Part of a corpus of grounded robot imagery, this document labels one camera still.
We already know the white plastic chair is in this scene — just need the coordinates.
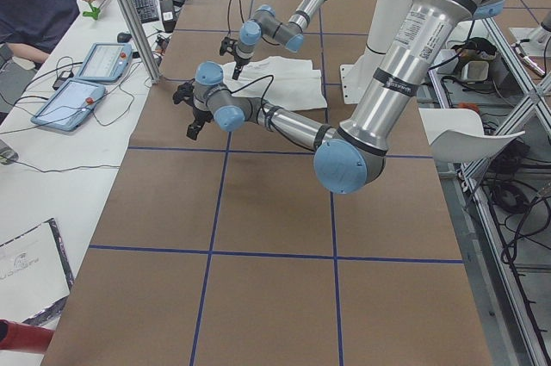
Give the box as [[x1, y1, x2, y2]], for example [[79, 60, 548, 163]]
[[419, 108, 525, 164]]

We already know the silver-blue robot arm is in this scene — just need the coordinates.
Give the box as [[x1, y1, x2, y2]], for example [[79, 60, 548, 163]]
[[220, 0, 328, 79], [173, 0, 505, 194]]

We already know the white central mounting column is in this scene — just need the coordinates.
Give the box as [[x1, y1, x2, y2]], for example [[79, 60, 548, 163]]
[[340, 0, 412, 104]]

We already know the seated person in dark shirt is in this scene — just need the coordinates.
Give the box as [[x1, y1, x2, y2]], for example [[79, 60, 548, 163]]
[[1, 0, 95, 65]]

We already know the black computer keyboard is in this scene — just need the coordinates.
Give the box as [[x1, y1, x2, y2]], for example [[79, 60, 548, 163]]
[[132, 0, 159, 23]]

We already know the green plastic clamp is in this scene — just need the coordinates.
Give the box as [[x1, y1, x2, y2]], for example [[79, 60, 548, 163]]
[[82, 3, 101, 21]]

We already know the blue teach pendant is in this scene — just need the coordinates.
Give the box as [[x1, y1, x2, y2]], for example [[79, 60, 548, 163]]
[[31, 78, 106, 132], [75, 43, 133, 84]]

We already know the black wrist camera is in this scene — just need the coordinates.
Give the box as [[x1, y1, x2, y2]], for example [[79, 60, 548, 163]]
[[172, 82, 195, 107], [219, 36, 238, 56]]

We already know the aluminium frame post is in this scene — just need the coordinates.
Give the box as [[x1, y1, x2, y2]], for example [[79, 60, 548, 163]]
[[117, 0, 161, 84]]

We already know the lower blue teach pendant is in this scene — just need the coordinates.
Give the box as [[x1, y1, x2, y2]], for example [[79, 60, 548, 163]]
[[31, 78, 106, 132]]

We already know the red cylindrical object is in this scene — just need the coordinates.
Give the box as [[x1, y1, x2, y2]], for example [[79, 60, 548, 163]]
[[1, 319, 54, 354]]

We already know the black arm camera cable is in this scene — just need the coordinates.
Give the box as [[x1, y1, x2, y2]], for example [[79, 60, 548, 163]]
[[227, 74, 276, 126]]

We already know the upper blue teach pendant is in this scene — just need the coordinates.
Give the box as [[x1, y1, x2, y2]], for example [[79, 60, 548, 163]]
[[75, 43, 133, 84]]

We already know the white long-sleeve printed shirt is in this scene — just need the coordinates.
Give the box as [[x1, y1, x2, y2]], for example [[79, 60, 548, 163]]
[[222, 56, 327, 111]]

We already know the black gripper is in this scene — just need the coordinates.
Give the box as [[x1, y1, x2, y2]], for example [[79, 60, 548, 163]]
[[232, 55, 251, 79], [186, 108, 213, 140]]

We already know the black computer mouse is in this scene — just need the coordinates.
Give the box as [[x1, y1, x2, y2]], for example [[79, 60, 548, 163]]
[[116, 32, 132, 43]]

